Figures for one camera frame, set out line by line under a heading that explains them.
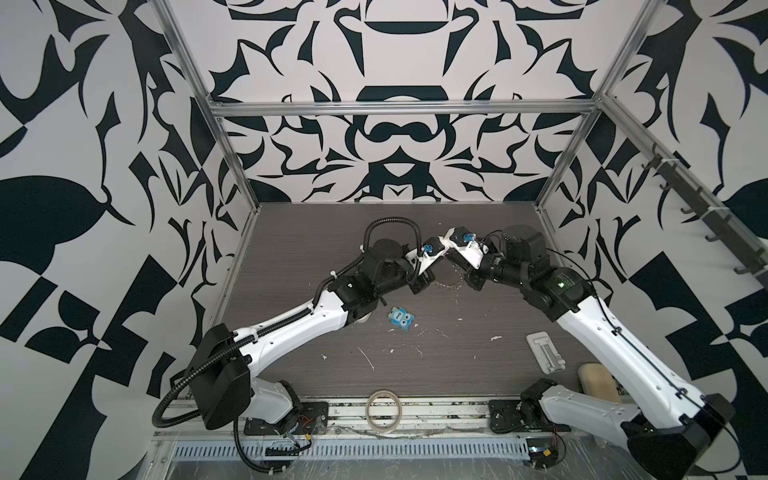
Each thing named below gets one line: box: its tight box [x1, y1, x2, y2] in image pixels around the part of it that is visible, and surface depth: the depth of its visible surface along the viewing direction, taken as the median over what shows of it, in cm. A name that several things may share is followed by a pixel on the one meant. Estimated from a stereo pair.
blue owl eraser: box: [388, 306, 415, 331], surface depth 91 cm
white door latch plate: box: [526, 331, 567, 374], surface depth 85 cm
